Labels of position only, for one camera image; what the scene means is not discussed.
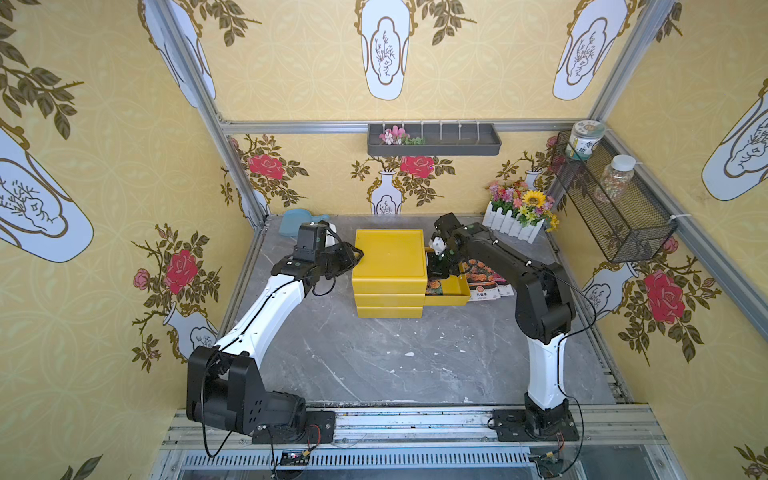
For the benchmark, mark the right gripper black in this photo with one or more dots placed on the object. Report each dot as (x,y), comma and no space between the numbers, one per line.
(441,260)

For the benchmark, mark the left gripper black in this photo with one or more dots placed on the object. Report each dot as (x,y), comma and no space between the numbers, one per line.
(344,258)

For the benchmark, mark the yellow drawer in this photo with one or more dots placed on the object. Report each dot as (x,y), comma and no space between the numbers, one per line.
(456,291)

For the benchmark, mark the orange flower seed bag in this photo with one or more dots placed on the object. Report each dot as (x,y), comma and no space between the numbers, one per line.
(481,282)

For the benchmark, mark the yellow three-drawer cabinet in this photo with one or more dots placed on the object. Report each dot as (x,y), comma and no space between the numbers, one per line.
(391,279)

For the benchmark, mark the pink rose seed bag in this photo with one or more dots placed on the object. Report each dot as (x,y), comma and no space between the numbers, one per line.
(504,288)

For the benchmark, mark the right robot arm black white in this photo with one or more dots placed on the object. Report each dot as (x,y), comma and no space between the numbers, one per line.
(544,307)

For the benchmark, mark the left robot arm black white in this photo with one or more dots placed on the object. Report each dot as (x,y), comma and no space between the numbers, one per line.
(225,389)

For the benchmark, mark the light blue plastic scoop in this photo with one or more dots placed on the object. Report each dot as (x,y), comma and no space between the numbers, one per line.
(293,219)

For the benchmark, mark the flower box white fence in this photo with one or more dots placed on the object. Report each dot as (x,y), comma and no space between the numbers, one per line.
(519,211)

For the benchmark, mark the pink artificial flowers in tray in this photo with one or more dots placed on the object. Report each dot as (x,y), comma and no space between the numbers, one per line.
(398,136)

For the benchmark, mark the clear jar white lid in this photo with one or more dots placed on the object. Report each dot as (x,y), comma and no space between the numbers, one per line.
(615,178)

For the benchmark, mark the glass jar patterned lid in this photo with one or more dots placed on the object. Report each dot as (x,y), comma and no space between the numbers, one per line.
(584,137)

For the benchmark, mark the small circuit board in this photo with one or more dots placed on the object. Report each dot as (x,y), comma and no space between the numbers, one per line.
(294,458)

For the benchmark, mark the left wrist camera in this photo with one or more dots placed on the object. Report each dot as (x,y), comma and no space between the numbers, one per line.
(313,239)

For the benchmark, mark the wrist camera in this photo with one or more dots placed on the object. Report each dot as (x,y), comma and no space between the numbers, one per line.
(443,240)
(313,239)

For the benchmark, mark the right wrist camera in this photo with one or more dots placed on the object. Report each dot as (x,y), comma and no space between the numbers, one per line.
(443,240)

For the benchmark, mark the grey wall tray shelf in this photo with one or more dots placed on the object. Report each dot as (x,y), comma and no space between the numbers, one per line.
(442,138)

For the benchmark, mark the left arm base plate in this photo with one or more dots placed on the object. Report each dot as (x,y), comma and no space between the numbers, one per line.
(313,427)

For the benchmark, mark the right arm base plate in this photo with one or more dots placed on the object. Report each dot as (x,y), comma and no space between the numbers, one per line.
(520,425)

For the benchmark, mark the black wire mesh basket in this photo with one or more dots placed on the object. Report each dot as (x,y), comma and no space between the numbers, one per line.
(631,226)

